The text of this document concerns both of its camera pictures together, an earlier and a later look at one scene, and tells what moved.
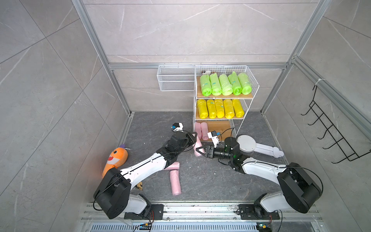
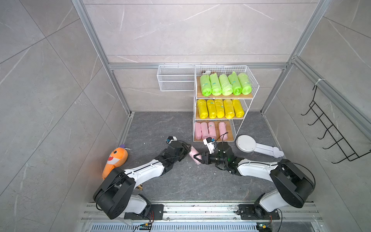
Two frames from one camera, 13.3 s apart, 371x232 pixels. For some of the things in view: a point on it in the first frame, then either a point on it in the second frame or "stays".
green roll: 216,87 stays
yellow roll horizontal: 238,111 stays
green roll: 206,85 stays
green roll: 236,87 stays
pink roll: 204,131 stays
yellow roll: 202,105 stays
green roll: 227,89 stays
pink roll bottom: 175,182 to 222,130
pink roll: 198,144 to 211,129
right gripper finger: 205,147 to 201,160
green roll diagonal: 246,87 stays
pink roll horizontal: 174,166 to 192,152
